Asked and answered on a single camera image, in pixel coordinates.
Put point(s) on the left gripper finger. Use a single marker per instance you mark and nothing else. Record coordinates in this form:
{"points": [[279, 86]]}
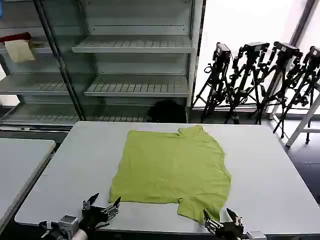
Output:
{"points": [[89, 202], [111, 210]]}

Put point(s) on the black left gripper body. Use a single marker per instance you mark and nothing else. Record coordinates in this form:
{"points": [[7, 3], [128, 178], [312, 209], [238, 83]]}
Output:
{"points": [[92, 217]]}

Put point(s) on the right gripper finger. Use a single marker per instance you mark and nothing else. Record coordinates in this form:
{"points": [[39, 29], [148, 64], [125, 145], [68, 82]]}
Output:
{"points": [[212, 225], [236, 220]]}

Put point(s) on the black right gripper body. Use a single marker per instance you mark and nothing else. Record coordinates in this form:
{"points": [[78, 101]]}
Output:
{"points": [[230, 232]]}

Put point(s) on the lime green t-shirt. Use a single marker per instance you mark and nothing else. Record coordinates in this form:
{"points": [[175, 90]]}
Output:
{"points": [[172, 167]]}

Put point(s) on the large white table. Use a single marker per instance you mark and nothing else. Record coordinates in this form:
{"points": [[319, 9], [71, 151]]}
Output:
{"points": [[262, 175]]}

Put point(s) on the small white side table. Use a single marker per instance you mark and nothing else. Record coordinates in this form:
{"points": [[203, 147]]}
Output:
{"points": [[17, 160]]}

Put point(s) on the black bag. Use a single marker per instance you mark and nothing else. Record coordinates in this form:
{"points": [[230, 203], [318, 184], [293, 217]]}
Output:
{"points": [[167, 111]]}

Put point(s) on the white metal stand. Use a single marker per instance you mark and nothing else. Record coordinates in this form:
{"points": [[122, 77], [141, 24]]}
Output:
{"points": [[303, 117]]}

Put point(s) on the glass-fronted grey shelf cabinet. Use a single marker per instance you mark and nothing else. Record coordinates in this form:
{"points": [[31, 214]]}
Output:
{"points": [[37, 82]]}

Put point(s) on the grey metal shelf unit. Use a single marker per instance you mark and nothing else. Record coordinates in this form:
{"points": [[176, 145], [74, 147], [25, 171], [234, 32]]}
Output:
{"points": [[140, 62]]}

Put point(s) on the black tripod with camera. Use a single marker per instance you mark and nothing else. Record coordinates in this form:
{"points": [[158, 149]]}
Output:
{"points": [[308, 72], [218, 75], [277, 75], [246, 72]]}

